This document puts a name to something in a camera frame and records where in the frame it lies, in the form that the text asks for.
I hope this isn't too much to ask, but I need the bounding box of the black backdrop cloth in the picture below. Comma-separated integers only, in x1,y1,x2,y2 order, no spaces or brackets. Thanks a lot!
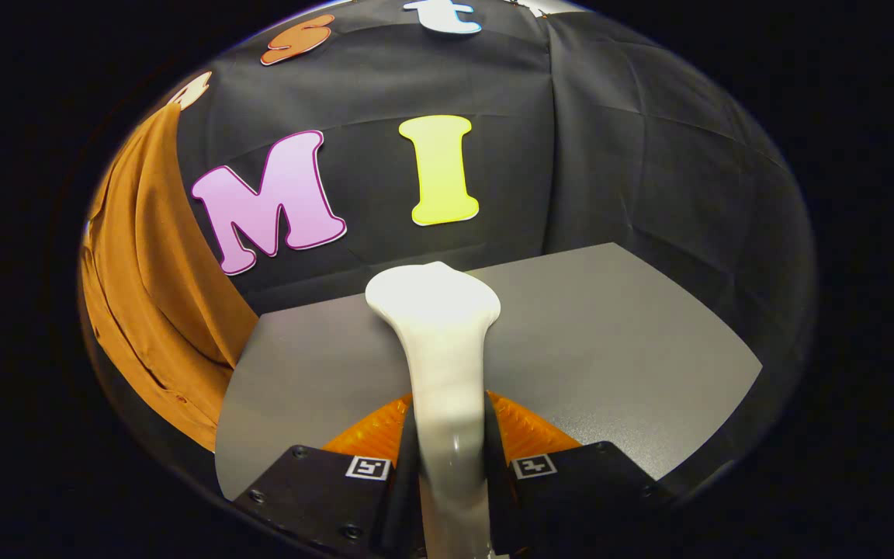
175,0,816,498

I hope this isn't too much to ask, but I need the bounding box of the orange-brown button shirt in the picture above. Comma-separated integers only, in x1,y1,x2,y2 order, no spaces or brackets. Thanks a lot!
78,103,260,453

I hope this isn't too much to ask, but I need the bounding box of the white garment steamer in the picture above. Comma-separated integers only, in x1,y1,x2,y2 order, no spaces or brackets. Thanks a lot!
365,262,504,559

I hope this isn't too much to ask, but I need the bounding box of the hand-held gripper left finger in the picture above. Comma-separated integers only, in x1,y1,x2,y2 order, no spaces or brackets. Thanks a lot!
234,392,422,559

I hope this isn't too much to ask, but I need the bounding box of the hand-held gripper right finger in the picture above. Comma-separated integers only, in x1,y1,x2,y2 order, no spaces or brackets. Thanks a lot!
482,388,677,556

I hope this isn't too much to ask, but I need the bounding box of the grey side table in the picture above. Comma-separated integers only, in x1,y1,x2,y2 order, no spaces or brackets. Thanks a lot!
214,242,764,502

